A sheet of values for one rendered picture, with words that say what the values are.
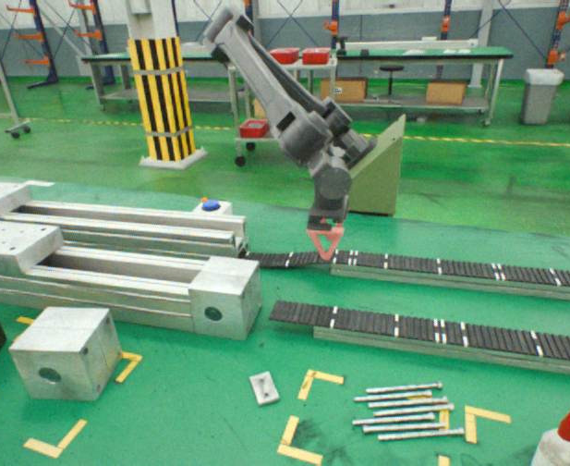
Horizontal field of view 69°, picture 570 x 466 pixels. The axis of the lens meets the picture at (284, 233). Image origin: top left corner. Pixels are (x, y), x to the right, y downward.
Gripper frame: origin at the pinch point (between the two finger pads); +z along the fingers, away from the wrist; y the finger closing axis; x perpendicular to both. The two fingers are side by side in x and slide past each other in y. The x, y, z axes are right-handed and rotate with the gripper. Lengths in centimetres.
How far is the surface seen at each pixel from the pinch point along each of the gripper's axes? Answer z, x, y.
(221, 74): 65, -336, -781
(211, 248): 0.2, -23.7, 4.8
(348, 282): 5.7, 4.6, 4.0
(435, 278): 4.5, 21.0, 1.6
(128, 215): -1.9, -47.0, -2.7
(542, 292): 4.7, 39.5, 2.4
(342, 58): 8, -49, -448
